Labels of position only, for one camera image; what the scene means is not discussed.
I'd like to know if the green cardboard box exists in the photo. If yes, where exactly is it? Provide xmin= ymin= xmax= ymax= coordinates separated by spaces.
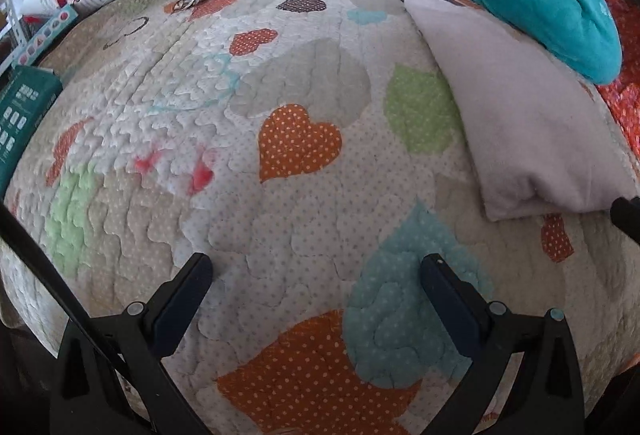
xmin=0 ymin=65 xmax=63 ymax=196

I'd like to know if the heart patterned quilt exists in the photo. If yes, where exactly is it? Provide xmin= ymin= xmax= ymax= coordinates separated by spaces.
xmin=4 ymin=0 xmax=639 ymax=434

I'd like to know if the light blue flat package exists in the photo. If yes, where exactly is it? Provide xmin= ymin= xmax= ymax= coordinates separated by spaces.
xmin=12 ymin=4 xmax=78 ymax=66

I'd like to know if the teal plush cushion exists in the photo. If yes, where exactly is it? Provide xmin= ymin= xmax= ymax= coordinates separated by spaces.
xmin=472 ymin=0 xmax=623 ymax=85

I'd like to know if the white metal shelf rack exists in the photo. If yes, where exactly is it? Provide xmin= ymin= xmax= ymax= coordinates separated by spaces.
xmin=0 ymin=0 xmax=28 ymax=75

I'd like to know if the black cable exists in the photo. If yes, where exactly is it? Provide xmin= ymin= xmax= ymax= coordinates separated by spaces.
xmin=0 ymin=204 xmax=166 ymax=435

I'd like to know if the pale pink garment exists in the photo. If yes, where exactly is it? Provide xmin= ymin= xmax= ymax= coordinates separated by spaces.
xmin=405 ymin=0 xmax=637 ymax=221

